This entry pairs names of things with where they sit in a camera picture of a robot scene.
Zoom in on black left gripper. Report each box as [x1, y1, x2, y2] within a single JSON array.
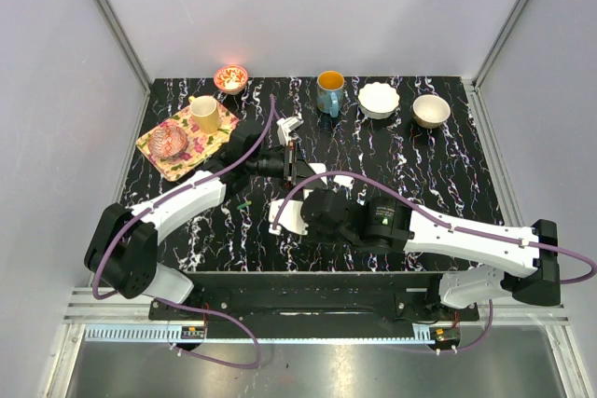
[[246, 143, 326, 192]]

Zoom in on white scalloped bowl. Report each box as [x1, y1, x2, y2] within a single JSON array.
[[357, 82, 400, 119]]

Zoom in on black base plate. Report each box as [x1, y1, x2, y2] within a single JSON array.
[[148, 271, 481, 324]]

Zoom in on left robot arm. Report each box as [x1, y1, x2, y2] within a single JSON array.
[[84, 121, 326, 319]]

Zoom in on pink patterned glass bowl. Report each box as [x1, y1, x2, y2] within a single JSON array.
[[148, 124, 188, 158]]

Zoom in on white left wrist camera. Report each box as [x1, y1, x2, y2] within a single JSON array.
[[276, 116, 304, 145]]

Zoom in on green small marker piece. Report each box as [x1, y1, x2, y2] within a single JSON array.
[[237, 200, 252, 210]]

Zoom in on floral serving tray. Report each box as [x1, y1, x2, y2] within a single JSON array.
[[136, 105, 239, 182]]

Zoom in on yellow cup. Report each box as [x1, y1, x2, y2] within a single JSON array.
[[189, 95, 221, 134]]

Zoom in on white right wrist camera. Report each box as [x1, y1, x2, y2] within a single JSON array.
[[268, 199, 308, 236]]

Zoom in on white remote control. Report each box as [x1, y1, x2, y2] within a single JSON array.
[[302, 175, 354, 199]]

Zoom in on red patterned small bowl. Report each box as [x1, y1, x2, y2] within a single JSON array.
[[214, 64, 248, 95]]

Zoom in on blue butterfly mug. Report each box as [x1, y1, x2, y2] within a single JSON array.
[[316, 71, 345, 118]]

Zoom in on beige bowl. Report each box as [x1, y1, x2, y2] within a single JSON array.
[[412, 94, 451, 130]]

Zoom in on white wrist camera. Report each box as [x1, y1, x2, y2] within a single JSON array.
[[276, 116, 304, 145], [268, 199, 308, 236]]

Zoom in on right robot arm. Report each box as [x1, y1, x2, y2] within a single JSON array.
[[296, 189, 561, 320]]

